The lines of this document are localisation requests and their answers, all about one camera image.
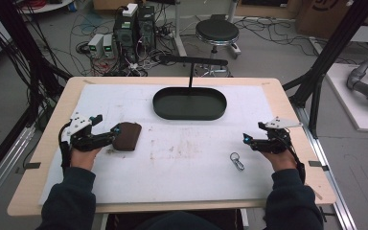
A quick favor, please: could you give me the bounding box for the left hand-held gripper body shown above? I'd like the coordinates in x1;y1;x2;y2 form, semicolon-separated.
60;112;109;152

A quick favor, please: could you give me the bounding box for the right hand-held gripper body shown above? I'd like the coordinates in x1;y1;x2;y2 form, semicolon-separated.
251;116;304;155

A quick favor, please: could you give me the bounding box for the brown leather wallet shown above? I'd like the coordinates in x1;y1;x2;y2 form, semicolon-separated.
111;121;143;152

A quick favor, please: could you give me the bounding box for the person's left hand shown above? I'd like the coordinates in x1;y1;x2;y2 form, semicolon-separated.
69;146;104;173

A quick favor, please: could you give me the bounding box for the person's right hand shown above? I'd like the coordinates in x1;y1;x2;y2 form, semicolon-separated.
261;149;299;173

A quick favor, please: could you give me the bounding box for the silver metal keyring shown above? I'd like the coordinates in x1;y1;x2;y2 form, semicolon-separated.
229;151;246;173

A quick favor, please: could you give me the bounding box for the black tape strip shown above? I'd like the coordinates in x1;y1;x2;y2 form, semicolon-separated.
308;160;331;173
14;161;42;175

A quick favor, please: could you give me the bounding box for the black oval tray with hanger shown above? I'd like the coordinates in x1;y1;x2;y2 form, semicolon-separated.
151;54;230;122

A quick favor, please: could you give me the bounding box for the white table mat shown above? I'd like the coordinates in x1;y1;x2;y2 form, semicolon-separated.
37;83;281;206

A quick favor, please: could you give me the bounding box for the grey power supply unit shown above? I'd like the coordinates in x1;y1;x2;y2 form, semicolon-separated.
86;33;105;58
102;33;116;59

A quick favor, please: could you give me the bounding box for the white board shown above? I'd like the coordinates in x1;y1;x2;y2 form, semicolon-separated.
325;61;368;134

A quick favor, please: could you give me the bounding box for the black computer tower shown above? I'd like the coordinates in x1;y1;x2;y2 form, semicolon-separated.
112;12;139;64
136;5;157;51

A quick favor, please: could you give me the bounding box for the black round stool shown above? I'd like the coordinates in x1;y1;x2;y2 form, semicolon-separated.
193;17;242;78

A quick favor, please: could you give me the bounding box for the person's lap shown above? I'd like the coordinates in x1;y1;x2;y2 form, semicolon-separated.
133;210;225;230

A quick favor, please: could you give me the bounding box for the white box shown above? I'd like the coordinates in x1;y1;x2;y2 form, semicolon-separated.
121;2;139;18

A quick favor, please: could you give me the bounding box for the brown cardboard box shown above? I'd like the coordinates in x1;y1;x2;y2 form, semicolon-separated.
294;0;368;40

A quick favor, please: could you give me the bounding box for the white metal desk leg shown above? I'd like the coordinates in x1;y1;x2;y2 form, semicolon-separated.
172;0;189;58

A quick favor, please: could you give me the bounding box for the left hand-held gripper cable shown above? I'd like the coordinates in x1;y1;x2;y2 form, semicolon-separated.
57;120;74;177

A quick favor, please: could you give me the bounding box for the tangle of floor cables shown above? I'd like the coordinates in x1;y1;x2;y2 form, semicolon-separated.
41;6;186;78

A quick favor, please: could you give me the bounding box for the aluminium rail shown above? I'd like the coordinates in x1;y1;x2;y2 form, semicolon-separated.
291;103;358;230
0;123;36;216

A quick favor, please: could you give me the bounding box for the black frame post with cables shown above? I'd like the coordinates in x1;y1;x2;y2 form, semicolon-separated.
0;0;75;128

